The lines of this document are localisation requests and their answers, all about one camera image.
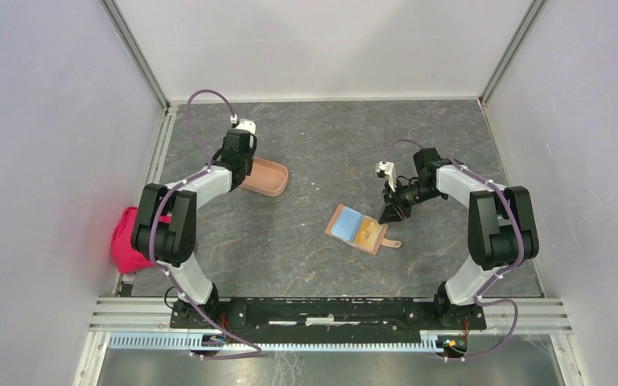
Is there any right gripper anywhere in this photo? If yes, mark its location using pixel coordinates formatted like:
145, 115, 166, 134
378, 178, 443, 224

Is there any tan leather card holder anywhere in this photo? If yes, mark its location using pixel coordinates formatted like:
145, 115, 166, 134
324, 204, 402, 256

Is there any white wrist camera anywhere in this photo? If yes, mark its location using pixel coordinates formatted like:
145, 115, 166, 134
230, 116, 257, 135
375, 161, 398, 191

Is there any red crumpled cloth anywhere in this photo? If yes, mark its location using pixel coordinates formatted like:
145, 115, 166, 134
110, 207, 155, 275

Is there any orange credit card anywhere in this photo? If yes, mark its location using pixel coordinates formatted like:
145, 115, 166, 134
353, 219, 388, 254

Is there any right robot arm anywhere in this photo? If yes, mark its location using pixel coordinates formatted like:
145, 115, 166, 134
375, 148, 539, 328

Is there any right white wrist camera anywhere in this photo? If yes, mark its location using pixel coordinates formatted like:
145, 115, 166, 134
375, 161, 398, 191

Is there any white toothed cable duct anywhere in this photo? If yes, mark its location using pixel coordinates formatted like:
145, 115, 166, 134
108, 331, 443, 354

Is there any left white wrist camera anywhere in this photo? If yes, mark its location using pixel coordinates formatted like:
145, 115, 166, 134
230, 116, 257, 135

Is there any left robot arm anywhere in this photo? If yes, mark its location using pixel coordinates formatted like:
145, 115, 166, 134
130, 121, 257, 328

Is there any pink oval tray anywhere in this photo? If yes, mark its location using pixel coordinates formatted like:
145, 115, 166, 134
240, 157, 289, 197

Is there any blue credit card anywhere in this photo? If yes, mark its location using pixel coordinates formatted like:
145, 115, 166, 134
330, 207, 365, 243

